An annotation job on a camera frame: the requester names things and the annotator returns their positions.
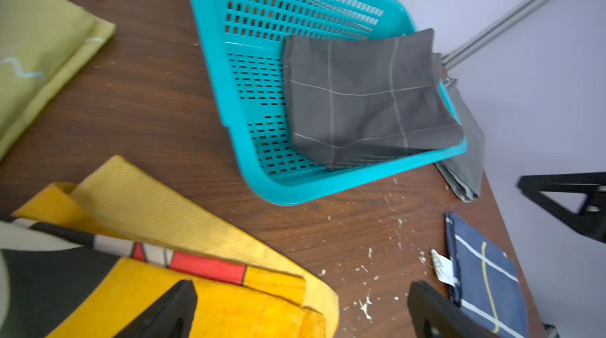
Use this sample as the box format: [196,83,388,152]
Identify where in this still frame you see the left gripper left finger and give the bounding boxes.
[116,281,197,338]

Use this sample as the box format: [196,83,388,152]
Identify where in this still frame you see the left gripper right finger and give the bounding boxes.
[407,281,492,338]

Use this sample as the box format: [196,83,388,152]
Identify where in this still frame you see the grey checked pillowcase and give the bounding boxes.
[282,29,464,170]

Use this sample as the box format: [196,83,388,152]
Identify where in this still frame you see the navy striped pillowcase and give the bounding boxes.
[431,212,529,337]

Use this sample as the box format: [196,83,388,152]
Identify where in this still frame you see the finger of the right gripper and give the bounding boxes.
[516,171,606,244]

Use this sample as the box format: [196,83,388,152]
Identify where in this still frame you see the orange yellow cartoon pillowcase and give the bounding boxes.
[1,156,339,337]

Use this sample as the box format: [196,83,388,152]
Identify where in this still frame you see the plain grey pillowcase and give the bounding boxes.
[434,52,486,204]

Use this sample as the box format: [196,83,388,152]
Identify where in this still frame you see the pale yellow pillowcase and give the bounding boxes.
[1,0,116,156]

